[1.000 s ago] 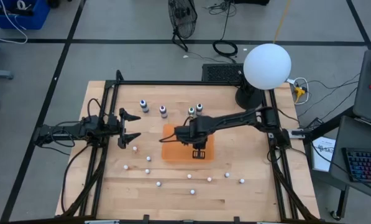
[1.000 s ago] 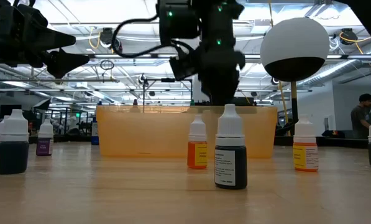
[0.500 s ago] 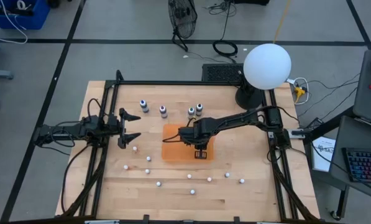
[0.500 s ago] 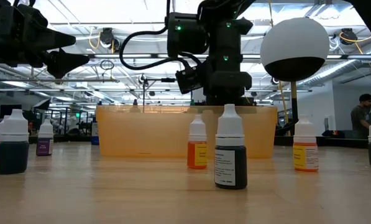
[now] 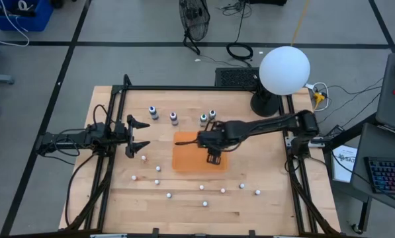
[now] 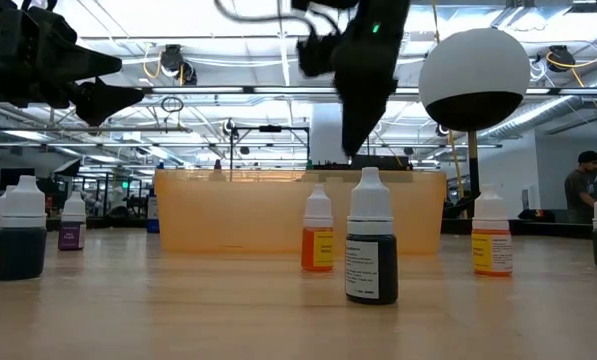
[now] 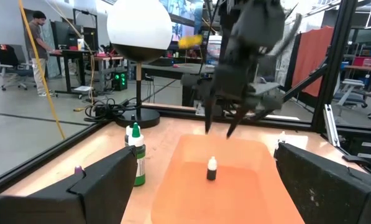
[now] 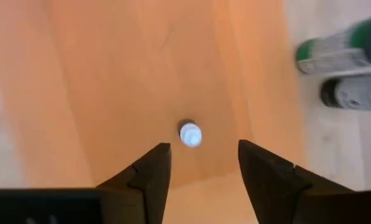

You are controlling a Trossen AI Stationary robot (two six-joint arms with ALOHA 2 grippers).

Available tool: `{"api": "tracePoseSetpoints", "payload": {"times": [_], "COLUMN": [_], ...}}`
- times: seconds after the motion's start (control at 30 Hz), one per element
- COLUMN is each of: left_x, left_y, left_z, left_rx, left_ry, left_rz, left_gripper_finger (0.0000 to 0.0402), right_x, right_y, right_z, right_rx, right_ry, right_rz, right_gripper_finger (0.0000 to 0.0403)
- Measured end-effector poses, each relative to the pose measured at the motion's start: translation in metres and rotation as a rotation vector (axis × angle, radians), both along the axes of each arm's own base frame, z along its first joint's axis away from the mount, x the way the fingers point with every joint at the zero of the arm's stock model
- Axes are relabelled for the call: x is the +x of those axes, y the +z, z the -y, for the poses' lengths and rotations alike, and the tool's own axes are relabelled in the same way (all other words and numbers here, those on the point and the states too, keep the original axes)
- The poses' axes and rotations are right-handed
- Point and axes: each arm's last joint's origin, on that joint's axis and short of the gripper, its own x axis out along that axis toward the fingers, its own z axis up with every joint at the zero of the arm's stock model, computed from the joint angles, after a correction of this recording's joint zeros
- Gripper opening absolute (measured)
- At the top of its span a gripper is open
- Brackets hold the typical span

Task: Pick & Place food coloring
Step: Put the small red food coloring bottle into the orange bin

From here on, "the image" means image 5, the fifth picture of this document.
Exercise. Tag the blue plastic bin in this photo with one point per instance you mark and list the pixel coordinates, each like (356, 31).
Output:
(38, 20)

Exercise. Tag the black-capped food coloring bottle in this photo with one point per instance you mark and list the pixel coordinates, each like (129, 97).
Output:
(212, 115)

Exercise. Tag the backlit black keyboard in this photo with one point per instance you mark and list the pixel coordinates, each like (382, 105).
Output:
(387, 175)

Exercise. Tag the black lamp stand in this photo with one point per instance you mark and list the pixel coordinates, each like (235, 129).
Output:
(263, 105)

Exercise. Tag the white paper sheet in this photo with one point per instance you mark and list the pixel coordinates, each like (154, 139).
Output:
(344, 165)

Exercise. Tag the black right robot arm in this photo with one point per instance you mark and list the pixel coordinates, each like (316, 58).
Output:
(266, 125)

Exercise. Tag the black floor fan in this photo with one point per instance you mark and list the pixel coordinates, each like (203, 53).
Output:
(194, 20)

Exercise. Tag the purple-capped food coloring bottle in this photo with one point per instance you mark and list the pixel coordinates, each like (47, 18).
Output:
(174, 119)

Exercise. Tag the black aluminium table frame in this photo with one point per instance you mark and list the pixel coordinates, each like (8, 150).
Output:
(184, 88)

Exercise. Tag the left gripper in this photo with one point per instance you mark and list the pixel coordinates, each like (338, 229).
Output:
(120, 135)

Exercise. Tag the blue-capped food coloring bottle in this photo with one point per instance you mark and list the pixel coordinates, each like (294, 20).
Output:
(153, 114)

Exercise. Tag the white globe lamp shade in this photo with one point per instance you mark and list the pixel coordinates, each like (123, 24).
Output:
(283, 69)

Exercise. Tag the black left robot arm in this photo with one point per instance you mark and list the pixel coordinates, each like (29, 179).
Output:
(68, 140)

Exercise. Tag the black perforated box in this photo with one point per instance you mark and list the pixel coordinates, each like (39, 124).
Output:
(233, 77)

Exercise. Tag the black power adapter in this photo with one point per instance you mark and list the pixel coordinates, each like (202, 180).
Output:
(335, 131)

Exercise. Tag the black caster wheel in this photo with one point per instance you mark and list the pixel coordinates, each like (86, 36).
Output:
(357, 228)

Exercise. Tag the dark grey desk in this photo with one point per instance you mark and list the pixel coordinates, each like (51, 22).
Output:
(390, 109)
(366, 145)

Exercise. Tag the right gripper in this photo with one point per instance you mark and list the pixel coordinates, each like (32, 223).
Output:
(213, 139)

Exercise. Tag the green-capped food coloring bottle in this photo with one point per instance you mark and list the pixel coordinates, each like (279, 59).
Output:
(203, 119)

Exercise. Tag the yellow plug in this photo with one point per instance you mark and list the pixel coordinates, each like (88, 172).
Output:
(319, 97)

